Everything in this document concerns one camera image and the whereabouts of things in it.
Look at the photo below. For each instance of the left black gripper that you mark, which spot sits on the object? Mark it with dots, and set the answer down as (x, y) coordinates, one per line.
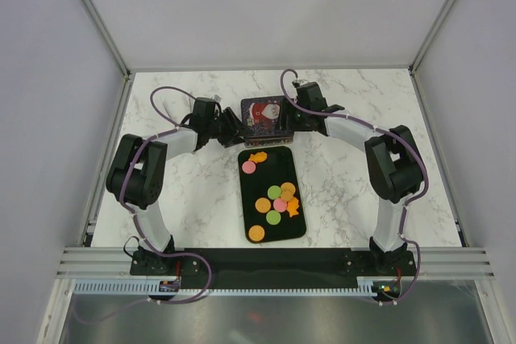
(235, 131)

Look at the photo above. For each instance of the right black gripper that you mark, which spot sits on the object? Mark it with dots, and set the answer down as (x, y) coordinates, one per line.
(288, 109)

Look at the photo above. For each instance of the gold tin lid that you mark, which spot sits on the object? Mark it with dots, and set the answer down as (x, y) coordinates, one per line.
(261, 115)

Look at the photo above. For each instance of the square cookie tin box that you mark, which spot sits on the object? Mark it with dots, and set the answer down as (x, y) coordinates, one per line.
(267, 141)

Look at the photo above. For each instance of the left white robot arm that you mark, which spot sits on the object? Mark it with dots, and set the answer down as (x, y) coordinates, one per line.
(136, 174)

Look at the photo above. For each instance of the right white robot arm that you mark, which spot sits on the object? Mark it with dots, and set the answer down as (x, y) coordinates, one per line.
(396, 171)

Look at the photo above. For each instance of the orange fish cookie upper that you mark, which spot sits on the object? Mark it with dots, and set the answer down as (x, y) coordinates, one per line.
(258, 157)

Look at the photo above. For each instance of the orange fish cookie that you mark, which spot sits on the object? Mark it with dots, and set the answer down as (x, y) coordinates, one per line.
(258, 157)
(293, 207)

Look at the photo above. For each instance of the pink round cookie upper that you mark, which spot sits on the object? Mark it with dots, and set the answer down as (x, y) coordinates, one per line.
(248, 167)

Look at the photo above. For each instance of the pink round cookie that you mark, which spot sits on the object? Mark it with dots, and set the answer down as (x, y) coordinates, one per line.
(279, 205)
(248, 167)

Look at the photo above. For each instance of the black rectangular tray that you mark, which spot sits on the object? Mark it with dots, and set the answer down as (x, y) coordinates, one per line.
(276, 170)

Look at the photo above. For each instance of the green round cookie upper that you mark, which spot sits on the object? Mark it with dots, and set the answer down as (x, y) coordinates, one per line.
(274, 192)

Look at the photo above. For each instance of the green round cookie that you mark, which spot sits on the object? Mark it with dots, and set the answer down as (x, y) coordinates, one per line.
(274, 192)
(273, 217)

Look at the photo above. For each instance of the dotted tan cookie upper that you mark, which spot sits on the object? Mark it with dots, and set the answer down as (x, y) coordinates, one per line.
(288, 187)

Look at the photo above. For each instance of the dotted tan cookie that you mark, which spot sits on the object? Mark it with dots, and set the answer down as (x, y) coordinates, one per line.
(288, 187)
(263, 205)

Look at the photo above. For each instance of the dotted tan cookie middle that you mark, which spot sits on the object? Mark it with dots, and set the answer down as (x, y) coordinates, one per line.
(263, 205)

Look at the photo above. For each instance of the tan leaf cookie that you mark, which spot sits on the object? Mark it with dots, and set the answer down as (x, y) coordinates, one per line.
(286, 196)

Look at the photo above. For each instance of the pink round cookie lower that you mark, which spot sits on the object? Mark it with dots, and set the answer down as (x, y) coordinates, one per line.
(279, 205)

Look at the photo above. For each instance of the green round cookie lower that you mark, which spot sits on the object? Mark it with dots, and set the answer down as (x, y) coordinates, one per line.
(273, 217)

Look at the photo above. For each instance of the orange fish cookie lower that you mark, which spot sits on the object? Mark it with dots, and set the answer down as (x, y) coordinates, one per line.
(293, 207)

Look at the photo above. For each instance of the dotted orange cookie bottom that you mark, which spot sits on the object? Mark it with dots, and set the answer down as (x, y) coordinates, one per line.
(256, 233)

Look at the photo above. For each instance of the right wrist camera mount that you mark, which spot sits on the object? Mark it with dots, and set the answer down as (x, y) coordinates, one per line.
(299, 82)

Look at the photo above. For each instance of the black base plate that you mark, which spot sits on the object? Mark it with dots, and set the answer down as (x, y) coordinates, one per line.
(272, 267)

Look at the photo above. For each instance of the grey slotted cable duct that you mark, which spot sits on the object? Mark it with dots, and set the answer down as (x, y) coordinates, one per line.
(128, 287)

